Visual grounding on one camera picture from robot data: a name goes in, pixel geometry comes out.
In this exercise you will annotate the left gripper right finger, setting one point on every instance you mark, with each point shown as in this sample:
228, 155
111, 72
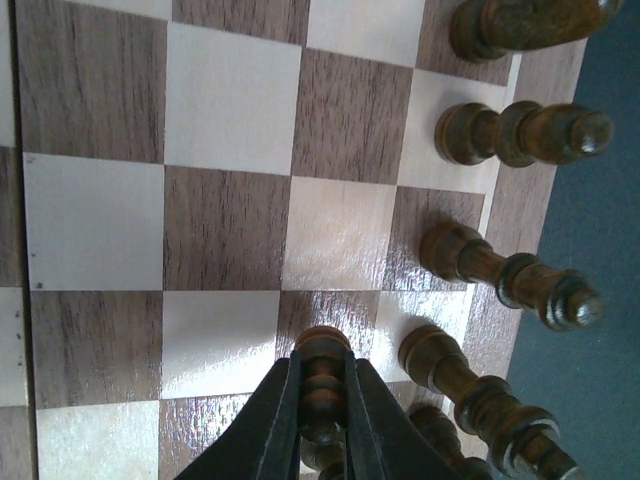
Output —
381, 442

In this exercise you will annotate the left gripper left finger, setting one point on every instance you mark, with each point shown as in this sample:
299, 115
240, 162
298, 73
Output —
262, 442

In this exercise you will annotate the dark pawn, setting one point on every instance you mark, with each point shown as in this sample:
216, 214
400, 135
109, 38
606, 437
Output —
322, 408
441, 433

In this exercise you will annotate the dark king piece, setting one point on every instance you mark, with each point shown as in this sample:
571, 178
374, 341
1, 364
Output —
522, 439

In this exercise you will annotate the dark queen piece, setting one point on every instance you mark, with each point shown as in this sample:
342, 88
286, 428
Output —
563, 299

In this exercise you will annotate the dark bishop piece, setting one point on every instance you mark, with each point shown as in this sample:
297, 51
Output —
523, 134

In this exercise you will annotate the dark knight piece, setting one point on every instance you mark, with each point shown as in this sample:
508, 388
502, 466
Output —
481, 31

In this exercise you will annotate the wooden chess board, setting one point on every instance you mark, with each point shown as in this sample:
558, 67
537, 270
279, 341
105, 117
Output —
188, 185

